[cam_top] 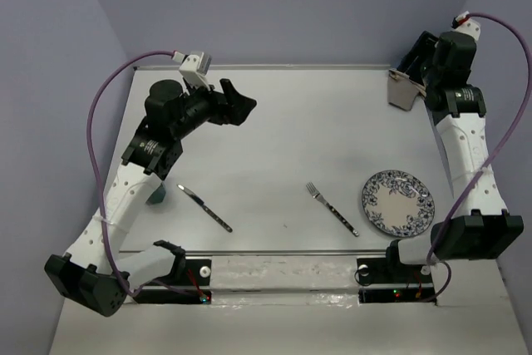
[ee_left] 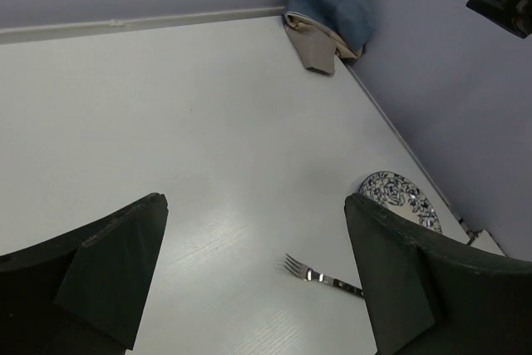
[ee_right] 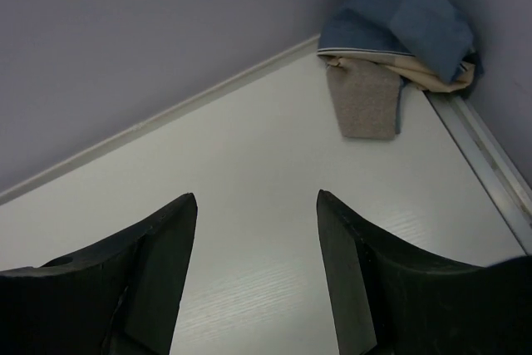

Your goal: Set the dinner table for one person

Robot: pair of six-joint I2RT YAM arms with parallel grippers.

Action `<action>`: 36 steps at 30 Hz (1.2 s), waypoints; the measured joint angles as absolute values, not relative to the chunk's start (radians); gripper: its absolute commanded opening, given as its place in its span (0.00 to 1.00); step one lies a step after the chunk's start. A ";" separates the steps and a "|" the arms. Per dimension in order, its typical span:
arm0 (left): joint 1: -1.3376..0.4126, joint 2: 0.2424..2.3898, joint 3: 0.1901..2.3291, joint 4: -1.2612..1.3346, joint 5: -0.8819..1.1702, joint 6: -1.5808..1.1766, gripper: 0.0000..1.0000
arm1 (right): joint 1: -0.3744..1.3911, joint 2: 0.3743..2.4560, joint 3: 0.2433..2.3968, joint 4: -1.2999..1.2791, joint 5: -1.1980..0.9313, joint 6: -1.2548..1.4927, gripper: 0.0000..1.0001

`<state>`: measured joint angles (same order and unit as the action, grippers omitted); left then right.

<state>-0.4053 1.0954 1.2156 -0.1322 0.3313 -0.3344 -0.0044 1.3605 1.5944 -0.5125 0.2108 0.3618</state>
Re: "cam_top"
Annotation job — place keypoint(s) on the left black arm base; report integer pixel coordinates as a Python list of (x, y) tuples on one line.
[(189, 287)]

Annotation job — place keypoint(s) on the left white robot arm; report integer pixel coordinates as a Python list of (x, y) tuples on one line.
[(89, 272)]

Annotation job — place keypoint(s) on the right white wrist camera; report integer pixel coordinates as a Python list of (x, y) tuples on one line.
[(465, 24)]

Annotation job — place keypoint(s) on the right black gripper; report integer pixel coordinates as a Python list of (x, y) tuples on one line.
[(425, 48)]

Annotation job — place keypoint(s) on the silver fork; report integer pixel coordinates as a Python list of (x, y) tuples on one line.
[(316, 194)]

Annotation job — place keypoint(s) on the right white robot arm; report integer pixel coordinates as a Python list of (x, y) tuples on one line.
[(480, 225)]

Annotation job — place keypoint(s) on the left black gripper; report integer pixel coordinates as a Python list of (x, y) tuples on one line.
[(224, 111)]

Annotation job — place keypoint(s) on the blue floral plate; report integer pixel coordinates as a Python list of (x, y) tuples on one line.
[(397, 203)]

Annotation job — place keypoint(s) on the dark green mug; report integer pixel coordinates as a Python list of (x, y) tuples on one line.
[(157, 196)]

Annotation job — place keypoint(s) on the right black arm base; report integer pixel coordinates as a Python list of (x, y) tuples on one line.
[(379, 282)]

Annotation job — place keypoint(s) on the silver knife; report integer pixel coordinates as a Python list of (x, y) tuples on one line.
[(205, 208)]

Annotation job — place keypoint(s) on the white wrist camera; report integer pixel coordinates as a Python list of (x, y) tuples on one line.
[(465, 24), (194, 69)]

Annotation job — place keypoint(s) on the blue beige striped placemat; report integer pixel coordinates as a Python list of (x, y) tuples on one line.
[(402, 91)]

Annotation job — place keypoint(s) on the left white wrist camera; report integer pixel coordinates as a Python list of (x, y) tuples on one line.
[(194, 69)]

